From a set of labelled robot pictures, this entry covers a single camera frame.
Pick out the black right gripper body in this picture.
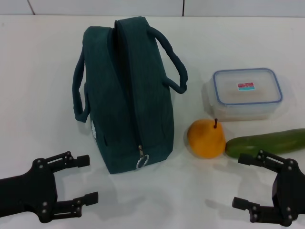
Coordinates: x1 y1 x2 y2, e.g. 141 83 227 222
273 158 305 226

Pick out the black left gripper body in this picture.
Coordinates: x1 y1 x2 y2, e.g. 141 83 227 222
0 157 58 216

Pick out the green cucumber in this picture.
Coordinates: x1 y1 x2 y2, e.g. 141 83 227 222
225 128 305 159

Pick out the orange pear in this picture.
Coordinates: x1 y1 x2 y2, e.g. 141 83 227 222
186 118 226 159

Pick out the clear blue-rimmed food container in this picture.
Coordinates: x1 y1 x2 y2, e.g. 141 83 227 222
202 68 284 122

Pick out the dark teal insulated lunch bag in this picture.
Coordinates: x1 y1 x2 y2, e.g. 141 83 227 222
72 17 189 175

